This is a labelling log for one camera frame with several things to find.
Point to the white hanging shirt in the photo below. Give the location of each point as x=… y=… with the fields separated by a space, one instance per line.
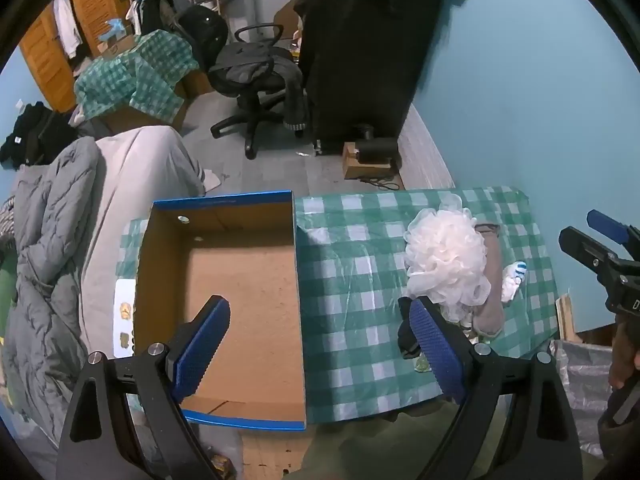
x=67 y=25

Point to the green checkered cover cloth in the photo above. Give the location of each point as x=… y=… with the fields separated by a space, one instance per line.
x=140 y=75

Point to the black hanging coat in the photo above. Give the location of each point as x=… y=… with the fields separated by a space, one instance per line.
x=360 y=60

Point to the green checkered tablecloth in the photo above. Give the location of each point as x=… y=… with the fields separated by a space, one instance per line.
x=360 y=310

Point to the person's olive trousers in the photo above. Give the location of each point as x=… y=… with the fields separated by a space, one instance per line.
x=360 y=450

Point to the person's right hand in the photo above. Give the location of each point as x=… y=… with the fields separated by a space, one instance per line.
x=622 y=355

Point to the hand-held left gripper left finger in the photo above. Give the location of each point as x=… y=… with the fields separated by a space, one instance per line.
x=200 y=350

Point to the black office chair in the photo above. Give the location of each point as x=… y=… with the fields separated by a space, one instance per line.
x=250 y=75

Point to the wooden wardrobe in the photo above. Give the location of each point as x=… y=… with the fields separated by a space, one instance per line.
x=50 y=65

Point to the white mesh bath pouf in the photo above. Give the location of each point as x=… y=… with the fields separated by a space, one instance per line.
x=445 y=255

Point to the black sock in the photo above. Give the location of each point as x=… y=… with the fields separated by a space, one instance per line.
x=406 y=337

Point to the blue cardboard box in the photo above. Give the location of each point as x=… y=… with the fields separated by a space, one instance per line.
x=240 y=300

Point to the black clothes pile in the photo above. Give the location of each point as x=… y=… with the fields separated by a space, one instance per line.
x=35 y=130

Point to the white sheet with yellow stickers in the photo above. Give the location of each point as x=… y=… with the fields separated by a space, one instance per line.
x=124 y=320

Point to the small cardboard box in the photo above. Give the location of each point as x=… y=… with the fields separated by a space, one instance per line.
x=352 y=165

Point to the grey quilted duvet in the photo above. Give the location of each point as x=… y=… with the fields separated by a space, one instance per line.
x=45 y=260

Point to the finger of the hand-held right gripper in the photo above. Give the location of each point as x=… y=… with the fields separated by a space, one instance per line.
x=585 y=250
x=607 y=225

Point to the silver plastic bag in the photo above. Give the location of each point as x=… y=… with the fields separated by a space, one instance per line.
x=585 y=385

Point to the grey bed sheet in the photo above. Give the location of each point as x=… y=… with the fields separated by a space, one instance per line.
x=145 y=165

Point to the white sock with blue stripes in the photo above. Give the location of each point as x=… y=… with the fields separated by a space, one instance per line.
x=511 y=285

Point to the grey sock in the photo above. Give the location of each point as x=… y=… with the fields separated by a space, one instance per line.
x=492 y=270

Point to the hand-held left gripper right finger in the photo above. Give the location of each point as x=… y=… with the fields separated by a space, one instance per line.
x=435 y=350

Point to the wooden boards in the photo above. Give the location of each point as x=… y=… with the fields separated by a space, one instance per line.
x=566 y=317

